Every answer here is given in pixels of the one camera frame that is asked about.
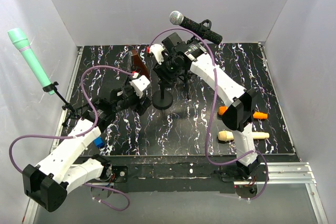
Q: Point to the black silver-head microphone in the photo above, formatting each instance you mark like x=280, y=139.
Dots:
x=175, y=18

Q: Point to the black tripod stand at left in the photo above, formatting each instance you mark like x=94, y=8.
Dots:
x=73, y=113

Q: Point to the black round-base stand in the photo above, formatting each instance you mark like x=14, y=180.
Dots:
x=162, y=99

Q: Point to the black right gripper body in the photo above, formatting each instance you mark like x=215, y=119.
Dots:
x=169, y=70

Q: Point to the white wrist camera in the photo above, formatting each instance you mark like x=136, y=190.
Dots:
x=140, y=83
x=156, y=50

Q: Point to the orange microphone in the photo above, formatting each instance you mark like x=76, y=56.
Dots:
x=257, y=115

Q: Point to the mint green microphone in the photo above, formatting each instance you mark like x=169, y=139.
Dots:
x=21, y=43

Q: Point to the blue white cube toy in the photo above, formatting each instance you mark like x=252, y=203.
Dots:
x=99, y=143

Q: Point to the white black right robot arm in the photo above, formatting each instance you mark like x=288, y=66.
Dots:
x=175, y=59

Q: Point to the black marble pattern mat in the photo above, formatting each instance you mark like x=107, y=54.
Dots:
x=181, y=129

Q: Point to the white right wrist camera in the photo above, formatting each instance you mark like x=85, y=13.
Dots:
x=156, y=50

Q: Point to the brown wooden metronome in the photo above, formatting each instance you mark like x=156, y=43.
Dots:
x=137, y=64

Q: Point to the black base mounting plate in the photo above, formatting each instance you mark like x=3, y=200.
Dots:
x=179, y=173

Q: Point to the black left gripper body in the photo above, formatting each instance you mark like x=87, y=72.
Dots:
x=138, y=107

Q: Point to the beige microphone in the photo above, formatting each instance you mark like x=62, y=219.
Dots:
x=226, y=136

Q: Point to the black tripod microphone stand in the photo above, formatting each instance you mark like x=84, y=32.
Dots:
x=203, y=30

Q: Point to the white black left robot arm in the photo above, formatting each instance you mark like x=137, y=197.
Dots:
x=50, y=181

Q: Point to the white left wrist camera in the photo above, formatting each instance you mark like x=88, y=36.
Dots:
x=140, y=83

